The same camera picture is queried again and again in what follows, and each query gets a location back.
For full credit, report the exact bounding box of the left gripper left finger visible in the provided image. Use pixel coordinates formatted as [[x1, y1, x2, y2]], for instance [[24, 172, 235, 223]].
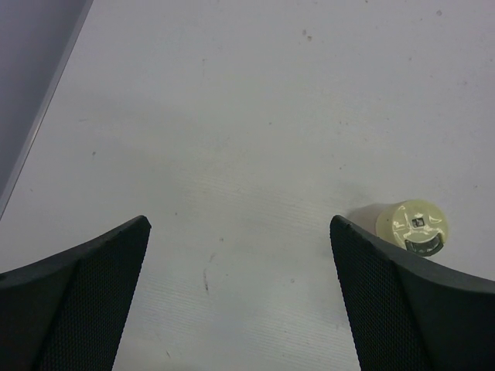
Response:
[[1, 216, 150, 370]]

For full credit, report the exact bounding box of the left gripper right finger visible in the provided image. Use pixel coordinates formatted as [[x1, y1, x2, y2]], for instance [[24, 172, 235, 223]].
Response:
[[329, 216, 494, 370]]

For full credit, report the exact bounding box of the yellow lid spice jar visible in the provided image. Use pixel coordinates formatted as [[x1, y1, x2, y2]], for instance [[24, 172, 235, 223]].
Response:
[[350, 198, 452, 258]]

